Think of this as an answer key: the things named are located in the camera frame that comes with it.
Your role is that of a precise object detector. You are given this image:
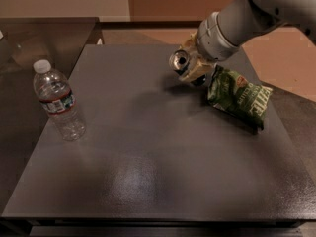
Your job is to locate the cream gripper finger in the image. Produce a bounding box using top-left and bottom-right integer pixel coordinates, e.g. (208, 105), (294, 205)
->
(180, 33), (198, 53)
(179, 57), (216, 82)

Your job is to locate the blue silver redbull can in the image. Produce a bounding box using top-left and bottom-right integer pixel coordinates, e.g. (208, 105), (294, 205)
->
(169, 50), (206, 86)

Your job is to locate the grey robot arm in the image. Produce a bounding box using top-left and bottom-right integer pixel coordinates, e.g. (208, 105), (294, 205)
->
(180, 0), (316, 82)

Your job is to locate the green chip bag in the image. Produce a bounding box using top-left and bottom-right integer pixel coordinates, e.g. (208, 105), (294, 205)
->
(207, 65), (273, 130)

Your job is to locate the clear plastic water bottle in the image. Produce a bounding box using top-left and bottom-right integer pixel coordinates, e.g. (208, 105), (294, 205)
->
(33, 59), (86, 141)

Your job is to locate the dark side table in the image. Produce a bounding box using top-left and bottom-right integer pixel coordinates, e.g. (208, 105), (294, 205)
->
(0, 18), (103, 212)

